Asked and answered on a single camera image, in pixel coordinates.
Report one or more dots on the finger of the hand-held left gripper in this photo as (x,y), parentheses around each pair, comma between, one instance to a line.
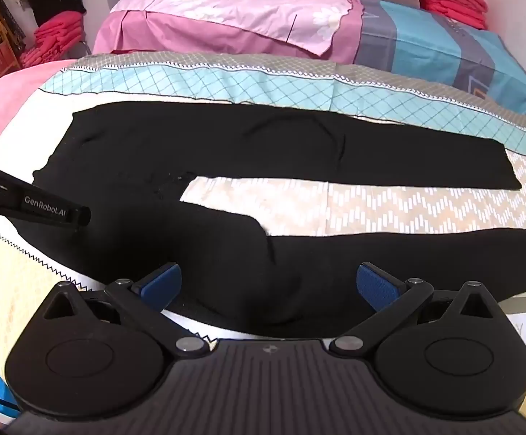
(50,203)

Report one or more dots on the pink floral bedsheet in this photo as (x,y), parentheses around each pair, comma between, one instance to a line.
(226,18)

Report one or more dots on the pink blanket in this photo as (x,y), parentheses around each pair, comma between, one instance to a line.
(5,104)

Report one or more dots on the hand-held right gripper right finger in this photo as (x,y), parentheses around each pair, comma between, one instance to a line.
(376,285)

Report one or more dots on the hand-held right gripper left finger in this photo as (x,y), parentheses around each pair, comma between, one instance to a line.
(162,283)

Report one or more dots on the black pants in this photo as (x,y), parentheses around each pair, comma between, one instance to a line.
(254,253)

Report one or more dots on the blue grey striped bedsheet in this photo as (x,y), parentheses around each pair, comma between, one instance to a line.
(444,54)

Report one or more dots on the patterned beige teal bedsheet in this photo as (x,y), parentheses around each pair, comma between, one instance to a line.
(380,208)

